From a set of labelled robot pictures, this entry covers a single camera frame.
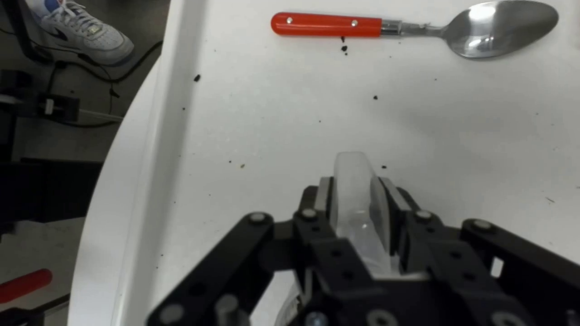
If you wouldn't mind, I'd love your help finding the metal spoon with orange handle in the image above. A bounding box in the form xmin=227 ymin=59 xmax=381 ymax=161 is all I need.
xmin=271 ymin=1 xmax=559 ymax=60

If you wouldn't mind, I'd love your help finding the red cylindrical handle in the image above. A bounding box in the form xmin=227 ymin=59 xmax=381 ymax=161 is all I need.
xmin=0 ymin=268 xmax=53 ymax=304

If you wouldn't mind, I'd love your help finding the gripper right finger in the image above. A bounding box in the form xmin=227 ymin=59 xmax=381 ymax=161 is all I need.
xmin=380 ymin=177 xmax=580 ymax=326

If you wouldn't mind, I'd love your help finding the black box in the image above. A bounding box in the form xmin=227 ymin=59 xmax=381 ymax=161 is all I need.
xmin=0 ymin=158 xmax=104 ymax=227

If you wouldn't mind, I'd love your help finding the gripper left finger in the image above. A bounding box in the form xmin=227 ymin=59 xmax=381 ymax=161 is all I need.
xmin=145 ymin=177 xmax=373 ymax=326

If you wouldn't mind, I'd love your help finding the person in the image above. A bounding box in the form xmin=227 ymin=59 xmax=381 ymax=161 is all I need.
xmin=24 ymin=0 xmax=135 ymax=67

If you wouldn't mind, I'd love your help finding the black cable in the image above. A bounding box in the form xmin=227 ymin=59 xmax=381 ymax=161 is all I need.
xmin=45 ymin=41 xmax=164 ymax=129

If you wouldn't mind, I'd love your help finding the clear plastic jug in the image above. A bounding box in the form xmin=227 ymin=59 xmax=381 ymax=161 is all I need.
xmin=272 ymin=152 xmax=402 ymax=326

